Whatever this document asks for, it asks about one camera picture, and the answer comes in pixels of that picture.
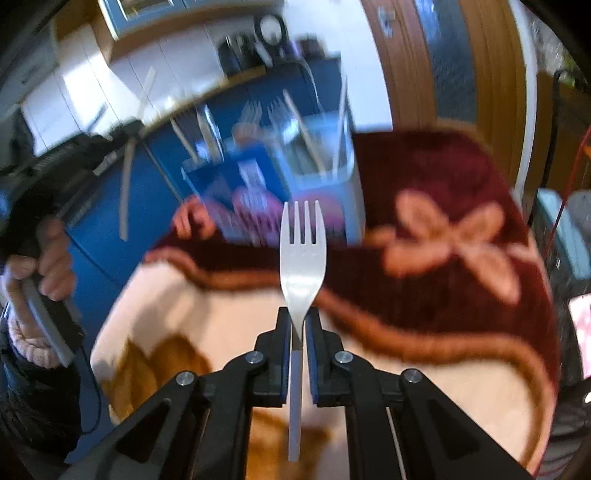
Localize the blue base cabinets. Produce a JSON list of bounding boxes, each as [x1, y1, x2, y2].
[[59, 54, 362, 334]]

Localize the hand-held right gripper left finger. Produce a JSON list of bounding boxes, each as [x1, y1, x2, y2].
[[58, 307, 293, 480]]

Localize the orange cable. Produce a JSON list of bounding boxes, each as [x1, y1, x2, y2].
[[549, 128, 591, 260]]

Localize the white and blue utensil holder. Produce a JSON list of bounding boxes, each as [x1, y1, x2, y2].
[[179, 114, 366, 246]]

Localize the red floral blanket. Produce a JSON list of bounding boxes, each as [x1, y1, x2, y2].
[[90, 128, 563, 480]]

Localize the person's left hand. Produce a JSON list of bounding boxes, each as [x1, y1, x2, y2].
[[2, 216, 78, 302]]

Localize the white power cable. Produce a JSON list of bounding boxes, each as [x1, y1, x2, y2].
[[294, 56, 325, 117]]

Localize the person's left forearm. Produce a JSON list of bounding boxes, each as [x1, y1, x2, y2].
[[0, 295, 87, 464]]

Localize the white handled fork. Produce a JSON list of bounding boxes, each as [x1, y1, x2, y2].
[[279, 199, 328, 463]]

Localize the phone with pink screen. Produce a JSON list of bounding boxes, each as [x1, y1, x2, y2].
[[568, 294, 591, 366]]

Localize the black wire rack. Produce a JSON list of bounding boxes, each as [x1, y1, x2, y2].
[[534, 68, 591, 418]]

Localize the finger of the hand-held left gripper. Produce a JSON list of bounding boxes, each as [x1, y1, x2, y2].
[[104, 117, 143, 154]]

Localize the pale chopstick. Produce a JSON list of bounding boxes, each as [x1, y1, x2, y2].
[[170, 118, 201, 165]]

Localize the wooden door with glass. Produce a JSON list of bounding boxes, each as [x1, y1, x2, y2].
[[359, 0, 528, 195]]

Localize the black air fryer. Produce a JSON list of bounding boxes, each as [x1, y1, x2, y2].
[[216, 31, 260, 78]]

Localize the rice cooker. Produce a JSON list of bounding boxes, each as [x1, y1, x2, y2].
[[256, 13, 334, 70]]

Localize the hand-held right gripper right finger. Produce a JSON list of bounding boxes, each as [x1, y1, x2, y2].
[[306, 307, 532, 480]]

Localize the wooden chopstick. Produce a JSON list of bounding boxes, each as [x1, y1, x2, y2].
[[119, 66, 157, 242]]

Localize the light blue box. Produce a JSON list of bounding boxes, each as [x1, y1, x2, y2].
[[537, 188, 590, 278]]

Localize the metal fork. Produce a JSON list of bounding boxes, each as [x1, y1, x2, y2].
[[242, 99, 264, 140], [267, 99, 290, 136]]

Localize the blue glass door cabinet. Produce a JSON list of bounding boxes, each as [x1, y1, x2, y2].
[[98, 0, 219, 38]]

